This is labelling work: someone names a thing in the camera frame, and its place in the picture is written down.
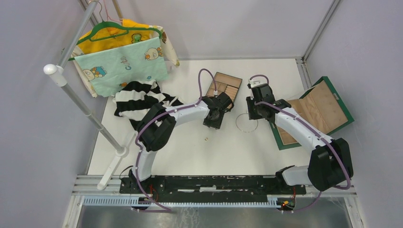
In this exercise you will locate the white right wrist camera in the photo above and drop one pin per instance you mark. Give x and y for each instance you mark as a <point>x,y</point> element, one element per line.
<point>253,83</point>

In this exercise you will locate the mint cartoon print cloth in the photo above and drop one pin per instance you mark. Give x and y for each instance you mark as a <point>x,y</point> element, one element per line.
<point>109,71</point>

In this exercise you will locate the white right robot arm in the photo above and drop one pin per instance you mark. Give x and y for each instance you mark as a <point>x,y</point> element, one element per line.
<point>330,164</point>

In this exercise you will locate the green jewelry box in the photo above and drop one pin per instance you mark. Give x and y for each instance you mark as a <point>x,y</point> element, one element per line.
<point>322,107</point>

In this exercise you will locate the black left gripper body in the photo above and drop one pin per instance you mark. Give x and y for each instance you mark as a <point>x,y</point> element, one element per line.
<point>216,122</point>

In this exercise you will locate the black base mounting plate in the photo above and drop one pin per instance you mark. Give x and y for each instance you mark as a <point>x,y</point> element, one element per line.
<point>210,189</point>

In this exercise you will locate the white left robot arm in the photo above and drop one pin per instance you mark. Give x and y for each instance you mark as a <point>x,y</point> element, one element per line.
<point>155,129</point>

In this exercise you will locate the green jewelry tray with compartments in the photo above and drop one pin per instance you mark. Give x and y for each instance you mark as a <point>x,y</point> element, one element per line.
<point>225,84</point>

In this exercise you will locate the black white striped cloth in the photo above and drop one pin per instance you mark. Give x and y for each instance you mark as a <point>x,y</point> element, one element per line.
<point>136,99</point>

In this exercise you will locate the yellow cartoon garment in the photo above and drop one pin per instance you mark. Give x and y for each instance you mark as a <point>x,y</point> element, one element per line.
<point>88,47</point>

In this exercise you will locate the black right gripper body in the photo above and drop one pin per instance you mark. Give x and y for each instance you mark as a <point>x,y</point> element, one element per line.
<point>254,109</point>

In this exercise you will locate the green clothes hanger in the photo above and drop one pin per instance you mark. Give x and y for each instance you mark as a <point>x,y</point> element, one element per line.
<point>143,52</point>

